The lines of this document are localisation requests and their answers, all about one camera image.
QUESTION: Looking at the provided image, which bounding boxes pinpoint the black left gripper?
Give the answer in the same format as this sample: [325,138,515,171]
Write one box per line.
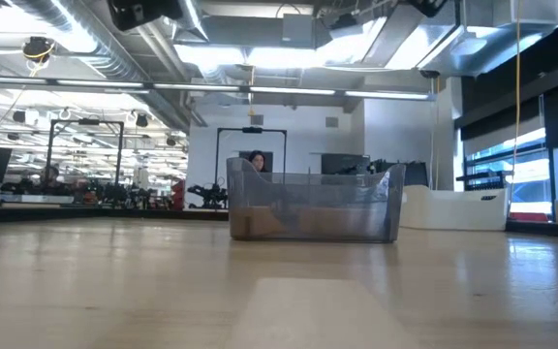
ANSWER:
[106,0,185,33]

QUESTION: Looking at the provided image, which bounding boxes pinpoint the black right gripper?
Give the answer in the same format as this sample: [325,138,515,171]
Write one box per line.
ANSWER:
[406,0,450,18]

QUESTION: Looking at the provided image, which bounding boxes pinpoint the grey translucent plastic bin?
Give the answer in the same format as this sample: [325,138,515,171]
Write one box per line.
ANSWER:
[226,156,407,244]

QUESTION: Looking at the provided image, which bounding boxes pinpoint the orange wooden block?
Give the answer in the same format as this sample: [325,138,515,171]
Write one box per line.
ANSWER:
[232,206,289,240]

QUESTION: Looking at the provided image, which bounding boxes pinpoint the long ceiling light strip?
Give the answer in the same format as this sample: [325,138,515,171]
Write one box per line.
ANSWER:
[0,75,436,101]

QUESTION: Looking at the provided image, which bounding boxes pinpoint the black cabinet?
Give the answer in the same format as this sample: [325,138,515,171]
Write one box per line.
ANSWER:
[369,159,429,188]

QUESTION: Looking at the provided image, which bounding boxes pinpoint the black shelf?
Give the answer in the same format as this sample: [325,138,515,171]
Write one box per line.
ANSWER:
[454,169,513,192]

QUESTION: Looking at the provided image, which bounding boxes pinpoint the red chair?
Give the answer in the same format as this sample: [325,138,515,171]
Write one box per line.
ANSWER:
[170,177,186,210]

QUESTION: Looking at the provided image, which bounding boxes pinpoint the person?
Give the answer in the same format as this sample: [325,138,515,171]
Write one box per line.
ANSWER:
[246,149,268,174]
[40,165,64,192]

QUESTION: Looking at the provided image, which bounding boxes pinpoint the white plastic bin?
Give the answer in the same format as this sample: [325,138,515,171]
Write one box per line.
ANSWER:
[398,184,510,233]

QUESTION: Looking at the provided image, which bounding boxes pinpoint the silver round air duct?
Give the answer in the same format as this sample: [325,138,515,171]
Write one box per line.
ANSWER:
[7,0,194,133]

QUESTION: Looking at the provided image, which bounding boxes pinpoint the black yellow cable reel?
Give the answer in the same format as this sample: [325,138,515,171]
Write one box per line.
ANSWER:
[21,35,57,65]

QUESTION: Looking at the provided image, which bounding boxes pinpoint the black stand frame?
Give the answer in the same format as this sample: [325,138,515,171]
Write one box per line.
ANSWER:
[215,126,289,185]
[45,118,126,188]

